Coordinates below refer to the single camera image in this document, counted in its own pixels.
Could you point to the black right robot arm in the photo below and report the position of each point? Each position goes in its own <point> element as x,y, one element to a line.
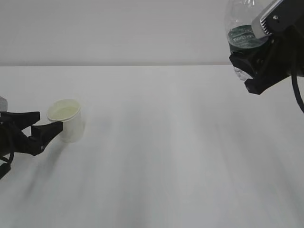
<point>297,40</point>

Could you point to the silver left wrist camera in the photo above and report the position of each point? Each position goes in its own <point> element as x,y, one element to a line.
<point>3,104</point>

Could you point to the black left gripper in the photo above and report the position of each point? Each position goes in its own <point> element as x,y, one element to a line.
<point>14,140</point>

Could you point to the white paper cup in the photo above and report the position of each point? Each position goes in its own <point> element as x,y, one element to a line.
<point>67,111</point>

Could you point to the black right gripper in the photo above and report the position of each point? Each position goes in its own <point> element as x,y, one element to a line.
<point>263,67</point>

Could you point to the clear green-label water bottle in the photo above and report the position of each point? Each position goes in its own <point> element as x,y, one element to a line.
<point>239,15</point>

